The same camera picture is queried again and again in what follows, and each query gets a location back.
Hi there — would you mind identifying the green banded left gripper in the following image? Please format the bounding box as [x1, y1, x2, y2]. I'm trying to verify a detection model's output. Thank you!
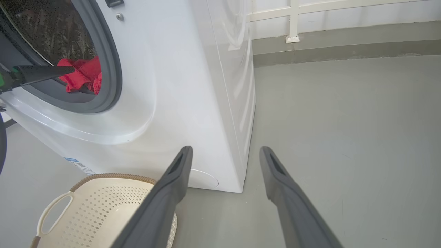
[0, 65, 75, 94]

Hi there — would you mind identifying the cream perforated laundry basket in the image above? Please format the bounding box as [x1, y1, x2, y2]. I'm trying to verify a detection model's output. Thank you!
[30, 173, 178, 248]

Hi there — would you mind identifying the red cloth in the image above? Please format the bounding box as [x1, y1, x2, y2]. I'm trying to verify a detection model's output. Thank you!
[57, 56, 102, 95]

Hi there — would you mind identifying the blue energy label sticker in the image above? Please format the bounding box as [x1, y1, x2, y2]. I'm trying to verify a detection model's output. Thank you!
[64, 157, 95, 175]

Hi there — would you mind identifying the white front-load washing machine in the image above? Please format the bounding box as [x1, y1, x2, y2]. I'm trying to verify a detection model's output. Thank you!
[0, 0, 256, 193]

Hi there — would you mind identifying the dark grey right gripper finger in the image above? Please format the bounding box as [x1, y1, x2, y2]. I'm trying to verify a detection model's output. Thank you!
[259, 146, 345, 248]

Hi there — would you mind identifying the round white filter cover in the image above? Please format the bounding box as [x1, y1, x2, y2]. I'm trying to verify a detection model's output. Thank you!
[188, 169, 219, 189]

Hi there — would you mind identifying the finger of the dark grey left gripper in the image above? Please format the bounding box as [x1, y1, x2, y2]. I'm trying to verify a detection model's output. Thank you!
[110, 146, 193, 248]

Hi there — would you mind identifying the white metal railing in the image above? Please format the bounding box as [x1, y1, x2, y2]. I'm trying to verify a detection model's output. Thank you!
[246, 0, 441, 44]

